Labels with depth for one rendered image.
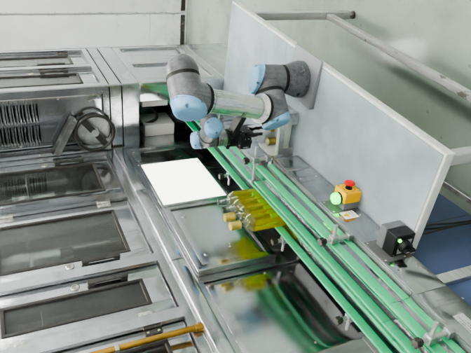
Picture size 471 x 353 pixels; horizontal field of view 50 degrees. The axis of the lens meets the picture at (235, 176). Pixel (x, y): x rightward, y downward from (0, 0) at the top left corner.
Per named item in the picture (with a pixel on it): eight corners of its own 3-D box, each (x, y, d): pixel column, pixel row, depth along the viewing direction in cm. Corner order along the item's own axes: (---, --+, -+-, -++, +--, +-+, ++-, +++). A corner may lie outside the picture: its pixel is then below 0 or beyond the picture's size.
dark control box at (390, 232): (394, 239, 172) (375, 243, 168) (400, 219, 168) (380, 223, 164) (411, 253, 165) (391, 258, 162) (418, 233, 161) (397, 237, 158)
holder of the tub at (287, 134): (273, 152, 244) (258, 154, 241) (280, 99, 231) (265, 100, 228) (290, 169, 231) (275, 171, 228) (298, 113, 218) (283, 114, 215)
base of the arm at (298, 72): (294, 55, 212) (274, 54, 208) (313, 67, 201) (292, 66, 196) (287, 90, 219) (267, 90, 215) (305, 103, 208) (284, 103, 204)
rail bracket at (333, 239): (348, 234, 175) (315, 241, 169) (352, 217, 171) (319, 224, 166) (355, 241, 172) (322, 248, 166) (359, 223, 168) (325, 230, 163)
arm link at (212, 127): (202, 108, 204) (195, 120, 214) (208, 134, 201) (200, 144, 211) (221, 108, 207) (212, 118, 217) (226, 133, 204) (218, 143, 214)
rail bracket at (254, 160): (265, 177, 226) (240, 181, 221) (269, 143, 217) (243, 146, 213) (268, 181, 223) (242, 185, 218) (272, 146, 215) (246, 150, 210)
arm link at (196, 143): (197, 145, 211) (191, 152, 218) (221, 142, 215) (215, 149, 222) (193, 128, 212) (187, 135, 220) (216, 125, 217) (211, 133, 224)
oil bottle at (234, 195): (269, 195, 225) (225, 202, 217) (270, 184, 223) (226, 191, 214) (275, 202, 221) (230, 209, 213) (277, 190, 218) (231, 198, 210)
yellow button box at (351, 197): (347, 197, 193) (331, 200, 190) (352, 181, 190) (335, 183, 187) (359, 207, 188) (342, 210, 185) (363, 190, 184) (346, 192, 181)
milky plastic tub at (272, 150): (273, 142, 242) (257, 144, 238) (279, 98, 231) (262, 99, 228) (291, 158, 228) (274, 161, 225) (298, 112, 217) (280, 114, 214)
